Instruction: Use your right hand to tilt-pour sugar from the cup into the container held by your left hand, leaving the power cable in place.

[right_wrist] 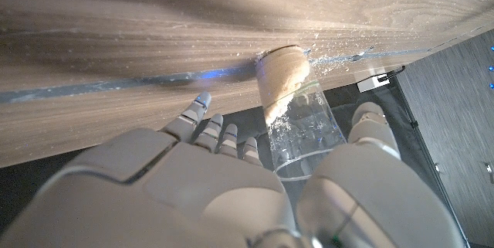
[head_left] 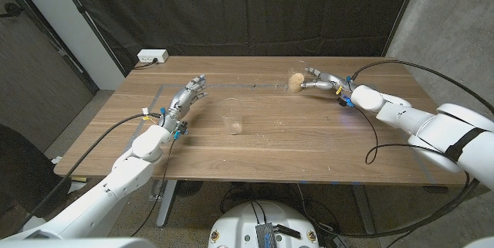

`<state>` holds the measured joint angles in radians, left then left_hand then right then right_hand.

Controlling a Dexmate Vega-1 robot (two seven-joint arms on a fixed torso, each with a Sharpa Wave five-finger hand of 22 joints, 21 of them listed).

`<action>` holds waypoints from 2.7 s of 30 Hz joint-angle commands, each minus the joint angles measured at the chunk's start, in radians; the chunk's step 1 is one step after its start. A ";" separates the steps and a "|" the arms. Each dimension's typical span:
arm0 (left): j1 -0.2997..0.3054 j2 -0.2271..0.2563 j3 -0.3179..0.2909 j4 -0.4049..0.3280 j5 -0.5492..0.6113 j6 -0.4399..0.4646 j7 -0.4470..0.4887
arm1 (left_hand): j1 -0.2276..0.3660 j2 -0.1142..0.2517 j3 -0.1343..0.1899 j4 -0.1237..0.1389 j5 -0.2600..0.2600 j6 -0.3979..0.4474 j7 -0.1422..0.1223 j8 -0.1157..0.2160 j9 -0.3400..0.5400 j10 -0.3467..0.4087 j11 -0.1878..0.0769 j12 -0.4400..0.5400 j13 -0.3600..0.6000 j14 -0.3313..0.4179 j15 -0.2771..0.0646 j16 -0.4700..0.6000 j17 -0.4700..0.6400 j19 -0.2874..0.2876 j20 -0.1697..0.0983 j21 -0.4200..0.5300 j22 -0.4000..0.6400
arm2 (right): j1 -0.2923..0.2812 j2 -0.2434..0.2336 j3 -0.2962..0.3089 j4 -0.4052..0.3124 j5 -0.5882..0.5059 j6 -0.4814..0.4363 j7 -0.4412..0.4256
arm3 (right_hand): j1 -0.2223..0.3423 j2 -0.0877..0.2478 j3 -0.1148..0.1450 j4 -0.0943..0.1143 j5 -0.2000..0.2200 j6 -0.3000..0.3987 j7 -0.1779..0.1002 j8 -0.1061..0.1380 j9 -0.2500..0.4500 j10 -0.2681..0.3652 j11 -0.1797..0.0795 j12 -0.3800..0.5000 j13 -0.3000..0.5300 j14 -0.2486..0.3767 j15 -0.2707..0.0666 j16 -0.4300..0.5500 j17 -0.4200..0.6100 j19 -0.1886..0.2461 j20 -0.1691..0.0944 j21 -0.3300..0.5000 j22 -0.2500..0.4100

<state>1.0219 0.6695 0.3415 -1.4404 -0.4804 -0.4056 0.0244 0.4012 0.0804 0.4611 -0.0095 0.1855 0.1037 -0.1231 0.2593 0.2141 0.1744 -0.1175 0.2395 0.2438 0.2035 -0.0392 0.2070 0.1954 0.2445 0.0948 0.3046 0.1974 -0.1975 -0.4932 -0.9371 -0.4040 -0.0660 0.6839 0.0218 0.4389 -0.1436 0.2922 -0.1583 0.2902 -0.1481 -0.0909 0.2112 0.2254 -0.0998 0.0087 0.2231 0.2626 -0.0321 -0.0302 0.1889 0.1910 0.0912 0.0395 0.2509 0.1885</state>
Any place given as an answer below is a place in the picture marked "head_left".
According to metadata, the black floor cable bundle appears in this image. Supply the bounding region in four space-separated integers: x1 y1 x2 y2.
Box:
219 182 348 237

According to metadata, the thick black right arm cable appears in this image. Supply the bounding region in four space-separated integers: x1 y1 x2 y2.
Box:
331 59 494 238

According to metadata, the black power cable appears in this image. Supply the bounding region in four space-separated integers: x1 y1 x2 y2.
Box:
133 58 158 70

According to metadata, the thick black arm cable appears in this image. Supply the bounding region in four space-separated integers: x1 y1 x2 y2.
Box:
22 112 163 222
331 59 494 238

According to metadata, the white robot torso edge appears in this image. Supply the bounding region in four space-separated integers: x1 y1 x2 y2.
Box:
0 236 155 248

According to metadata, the black flat bracket plate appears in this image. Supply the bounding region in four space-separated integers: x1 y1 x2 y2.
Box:
274 224 302 240

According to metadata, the white power strip box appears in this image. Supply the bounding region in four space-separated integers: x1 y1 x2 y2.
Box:
137 49 170 64

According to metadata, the thin black left wrist cable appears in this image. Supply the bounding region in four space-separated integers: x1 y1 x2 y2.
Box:
130 138 175 237

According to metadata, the grey power adapter box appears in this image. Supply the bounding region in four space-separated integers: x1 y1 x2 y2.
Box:
255 223 278 248

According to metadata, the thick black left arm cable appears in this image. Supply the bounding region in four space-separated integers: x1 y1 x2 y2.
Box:
22 112 163 222

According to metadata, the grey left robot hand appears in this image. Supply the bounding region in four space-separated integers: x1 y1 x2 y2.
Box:
164 73 209 132

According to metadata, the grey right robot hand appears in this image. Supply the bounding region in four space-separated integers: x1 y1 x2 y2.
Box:
299 66 354 94

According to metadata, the clear plastic container cup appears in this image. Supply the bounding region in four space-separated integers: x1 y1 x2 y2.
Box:
215 97 244 136

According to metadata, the black round floor fan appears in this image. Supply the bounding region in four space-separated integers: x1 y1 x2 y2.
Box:
173 180 204 198

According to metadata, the grey table leg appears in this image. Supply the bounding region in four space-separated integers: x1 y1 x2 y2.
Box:
156 179 178 228
351 184 376 236

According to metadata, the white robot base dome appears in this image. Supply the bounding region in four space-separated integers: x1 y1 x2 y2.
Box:
208 200 320 248

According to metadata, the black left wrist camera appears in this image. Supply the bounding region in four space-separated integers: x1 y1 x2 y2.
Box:
173 121 189 141

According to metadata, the clear plastic cup with sugar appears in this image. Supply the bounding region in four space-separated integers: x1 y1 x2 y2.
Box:
287 60 310 93

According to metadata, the black cloth backdrop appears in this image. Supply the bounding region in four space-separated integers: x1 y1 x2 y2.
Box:
52 0 421 76

